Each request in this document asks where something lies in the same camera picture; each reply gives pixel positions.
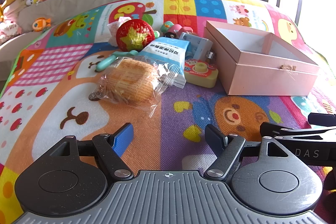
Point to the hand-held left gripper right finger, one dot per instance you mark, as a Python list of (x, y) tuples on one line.
[(214, 136)]

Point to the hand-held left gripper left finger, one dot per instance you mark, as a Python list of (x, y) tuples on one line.
[(123, 140)]

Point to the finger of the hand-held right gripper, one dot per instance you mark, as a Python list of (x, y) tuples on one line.
[(273, 128), (323, 118)]

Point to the pink cardboard box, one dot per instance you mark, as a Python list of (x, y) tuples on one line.
[(262, 74)]

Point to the bread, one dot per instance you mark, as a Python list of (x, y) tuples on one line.
[(131, 79)]

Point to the light blue plastic case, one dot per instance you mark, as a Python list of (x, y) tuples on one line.
[(197, 43)]

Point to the red green crochet toy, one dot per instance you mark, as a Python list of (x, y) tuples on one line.
[(132, 35)]

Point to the pink green plastic toy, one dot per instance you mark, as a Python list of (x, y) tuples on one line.
[(179, 29)]

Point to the colourful printed play mat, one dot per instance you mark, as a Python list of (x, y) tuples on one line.
[(65, 77)]

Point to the blue white powder packet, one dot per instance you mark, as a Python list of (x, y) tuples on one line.
[(168, 49)]

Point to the white pink dotted packet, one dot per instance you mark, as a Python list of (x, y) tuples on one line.
[(114, 29)]

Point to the orange fish plush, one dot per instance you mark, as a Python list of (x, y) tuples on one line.
[(40, 23)]

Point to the pink white plush toy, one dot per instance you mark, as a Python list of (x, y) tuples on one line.
[(9, 29)]

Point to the beige rabbit plush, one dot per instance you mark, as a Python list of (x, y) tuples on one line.
[(15, 3)]

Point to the yellow toy camera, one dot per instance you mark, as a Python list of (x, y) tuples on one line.
[(200, 73)]

